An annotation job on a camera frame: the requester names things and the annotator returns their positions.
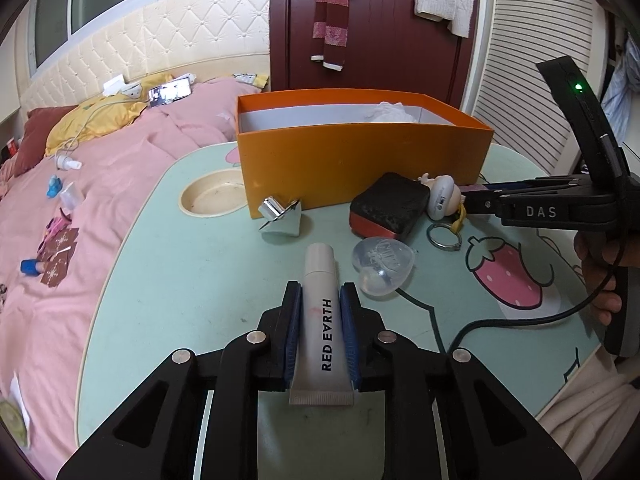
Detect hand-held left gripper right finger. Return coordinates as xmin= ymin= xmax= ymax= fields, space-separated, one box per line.
xmin=340 ymin=282 xmax=583 ymax=480

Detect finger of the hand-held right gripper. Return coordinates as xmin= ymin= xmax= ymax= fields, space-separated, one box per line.
xmin=459 ymin=184 xmax=506 ymax=216
xmin=482 ymin=175 xmax=592 ymax=195

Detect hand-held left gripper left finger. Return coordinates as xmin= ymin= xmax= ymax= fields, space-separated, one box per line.
xmin=56 ymin=281 xmax=304 ymax=480

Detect white cosmetic tube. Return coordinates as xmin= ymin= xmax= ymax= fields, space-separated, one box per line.
xmin=288 ymin=242 xmax=357 ymax=407

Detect white oval doll keychain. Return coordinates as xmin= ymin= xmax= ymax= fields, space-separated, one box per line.
xmin=419 ymin=173 xmax=469 ymax=252

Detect white tissue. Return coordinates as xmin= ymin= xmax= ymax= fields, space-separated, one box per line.
xmin=367 ymin=101 xmax=418 ymax=124

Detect orange cardboard box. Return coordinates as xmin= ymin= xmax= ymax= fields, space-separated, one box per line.
xmin=235 ymin=88 xmax=496 ymax=211

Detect person's right forearm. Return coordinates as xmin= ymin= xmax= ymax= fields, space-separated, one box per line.
xmin=537 ymin=347 xmax=640 ymax=468

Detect green cartoon desktop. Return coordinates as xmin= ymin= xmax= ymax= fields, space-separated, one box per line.
xmin=75 ymin=140 xmax=608 ymax=448

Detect person's right hand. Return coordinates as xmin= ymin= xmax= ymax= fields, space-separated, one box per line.
xmin=573 ymin=232 xmax=623 ymax=327

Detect light blue garment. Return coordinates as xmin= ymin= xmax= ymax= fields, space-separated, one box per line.
xmin=600 ymin=35 xmax=640 ymax=141

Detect clear heart-shaped container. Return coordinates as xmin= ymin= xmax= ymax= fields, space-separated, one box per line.
xmin=352 ymin=237 xmax=417 ymax=300

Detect black and red sponge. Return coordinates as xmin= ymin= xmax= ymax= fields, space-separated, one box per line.
xmin=349 ymin=172 xmax=432 ymax=239

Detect silver heart-shaped bottle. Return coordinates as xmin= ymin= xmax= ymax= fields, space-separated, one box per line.
xmin=257 ymin=195 xmax=303 ymax=238

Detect white louvered panel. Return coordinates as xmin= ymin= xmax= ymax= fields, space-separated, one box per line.
xmin=460 ymin=0 xmax=618 ymax=181

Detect dark red door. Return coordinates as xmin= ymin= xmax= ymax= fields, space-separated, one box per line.
xmin=270 ymin=0 xmax=481 ymax=111

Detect pink blanket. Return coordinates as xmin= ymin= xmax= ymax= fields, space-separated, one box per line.
xmin=0 ymin=77 xmax=261 ymax=466

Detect red striped scarf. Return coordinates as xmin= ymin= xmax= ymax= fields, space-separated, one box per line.
xmin=310 ymin=0 xmax=351 ymax=71

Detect brown snowflake cards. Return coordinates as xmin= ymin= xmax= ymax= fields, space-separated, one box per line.
xmin=37 ymin=227 xmax=81 ymax=287

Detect clear plastic packet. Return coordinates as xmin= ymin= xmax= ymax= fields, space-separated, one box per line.
xmin=60 ymin=181 xmax=83 ymax=209

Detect smartphone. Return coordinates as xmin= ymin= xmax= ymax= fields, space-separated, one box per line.
xmin=148 ymin=79 xmax=193 ymax=109

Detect white paper scrap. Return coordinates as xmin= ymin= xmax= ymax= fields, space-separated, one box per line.
xmin=9 ymin=372 xmax=32 ymax=448

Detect yellow pillow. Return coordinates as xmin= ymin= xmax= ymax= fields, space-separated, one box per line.
xmin=45 ymin=75 xmax=173 ymax=157

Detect green round lid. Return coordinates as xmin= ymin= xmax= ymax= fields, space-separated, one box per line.
xmin=0 ymin=399 xmax=26 ymax=445

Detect white charger box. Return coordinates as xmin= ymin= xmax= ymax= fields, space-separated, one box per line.
xmin=104 ymin=75 xmax=143 ymax=100

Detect cream padded headboard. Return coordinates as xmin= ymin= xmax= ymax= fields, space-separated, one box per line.
xmin=20 ymin=0 xmax=273 ymax=121

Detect dark red pillow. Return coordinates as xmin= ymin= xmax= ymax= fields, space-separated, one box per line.
xmin=12 ymin=106 xmax=83 ymax=178

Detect black cable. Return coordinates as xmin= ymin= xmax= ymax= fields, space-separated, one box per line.
xmin=440 ymin=240 xmax=626 ymax=361

